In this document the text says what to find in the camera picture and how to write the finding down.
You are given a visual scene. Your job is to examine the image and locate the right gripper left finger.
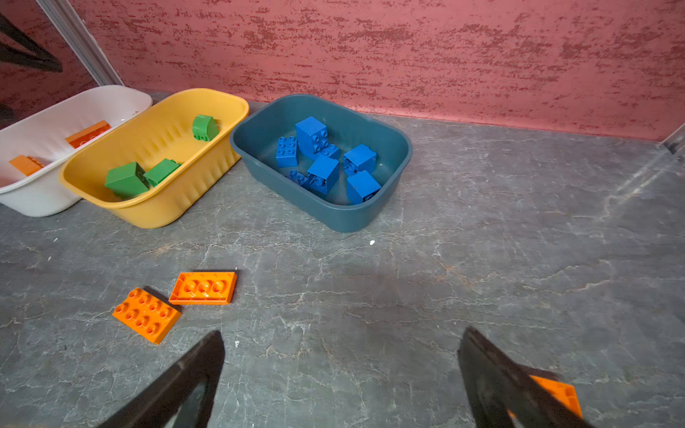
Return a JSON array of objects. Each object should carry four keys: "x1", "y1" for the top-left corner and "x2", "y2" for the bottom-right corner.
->
[{"x1": 101, "y1": 330, "x2": 225, "y2": 427}]

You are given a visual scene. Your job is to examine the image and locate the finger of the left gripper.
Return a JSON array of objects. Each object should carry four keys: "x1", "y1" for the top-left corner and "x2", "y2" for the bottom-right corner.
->
[
  {"x1": 1, "y1": 43, "x2": 62, "y2": 72},
  {"x1": 1, "y1": 14, "x2": 54, "y2": 62}
]

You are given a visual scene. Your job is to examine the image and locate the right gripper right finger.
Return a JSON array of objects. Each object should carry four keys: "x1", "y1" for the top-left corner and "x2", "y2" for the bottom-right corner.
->
[{"x1": 458, "y1": 326, "x2": 590, "y2": 427}]

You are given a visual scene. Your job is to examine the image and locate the large orange lego plate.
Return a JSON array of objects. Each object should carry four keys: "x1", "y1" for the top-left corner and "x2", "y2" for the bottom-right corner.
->
[{"x1": 112, "y1": 288, "x2": 181, "y2": 345}]

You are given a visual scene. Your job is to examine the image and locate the orange lego brick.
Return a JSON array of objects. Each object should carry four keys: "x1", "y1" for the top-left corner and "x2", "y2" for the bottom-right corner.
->
[
  {"x1": 9, "y1": 155, "x2": 45, "y2": 177},
  {"x1": 65, "y1": 121, "x2": 112, "y2": 149},
  {"x1": 531, "y1": 376, "x2": 583, "y2": 418},
  {"x1": 169, "y1": 272, "x2": 237, "y2": 306}
]

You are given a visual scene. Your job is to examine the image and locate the green hollow lego brick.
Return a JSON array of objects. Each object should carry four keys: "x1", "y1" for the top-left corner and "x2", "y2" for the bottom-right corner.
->
[{"x1": 192, "y1": 114, "x2": 219, "y2": 142}]

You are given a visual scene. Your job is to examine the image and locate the blue long lego brick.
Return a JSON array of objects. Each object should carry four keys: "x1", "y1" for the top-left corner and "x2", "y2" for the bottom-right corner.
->
[{"x1": 288, "y1": 169, "x2": 309, "y2": 187}]

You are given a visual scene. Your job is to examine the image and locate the white plastic bin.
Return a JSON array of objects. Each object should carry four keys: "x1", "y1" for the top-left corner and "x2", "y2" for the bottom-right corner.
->
[{"x1": 1, "y1": 85, "x2": 153, "y2": 218}]

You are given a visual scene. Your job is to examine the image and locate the yellow plastic bin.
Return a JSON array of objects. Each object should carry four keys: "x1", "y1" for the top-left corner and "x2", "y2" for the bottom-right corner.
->
[{"x1": 60, "y1": 88, "x2": 250, "y2": 229}]

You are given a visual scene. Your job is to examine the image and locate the teal plastic bin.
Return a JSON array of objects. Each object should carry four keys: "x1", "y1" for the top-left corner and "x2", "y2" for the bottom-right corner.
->
[{"x1": 230, "y1": 95, "x2": 413, "y2": 232}]

